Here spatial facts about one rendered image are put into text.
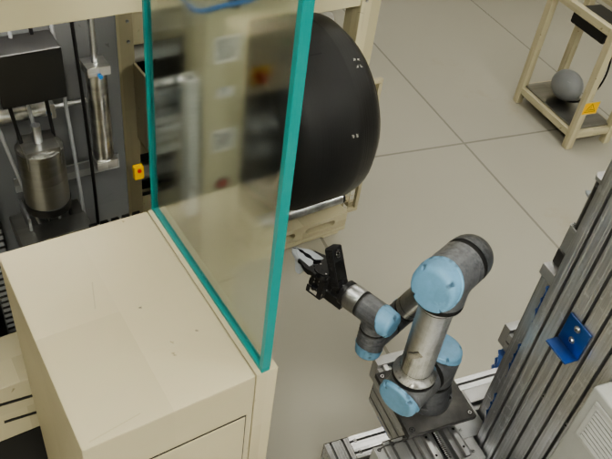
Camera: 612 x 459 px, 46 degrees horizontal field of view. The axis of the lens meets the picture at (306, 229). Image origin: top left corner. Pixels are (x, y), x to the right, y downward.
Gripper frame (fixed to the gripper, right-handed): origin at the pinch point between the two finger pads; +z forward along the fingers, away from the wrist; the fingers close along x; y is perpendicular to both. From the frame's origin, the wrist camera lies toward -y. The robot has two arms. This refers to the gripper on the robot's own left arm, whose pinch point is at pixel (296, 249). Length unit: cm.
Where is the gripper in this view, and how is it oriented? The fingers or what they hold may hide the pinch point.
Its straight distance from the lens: 198.7
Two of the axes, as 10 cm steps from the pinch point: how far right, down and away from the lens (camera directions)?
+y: -2.0, 7.9, 5.7
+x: 6.5, -3.3, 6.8
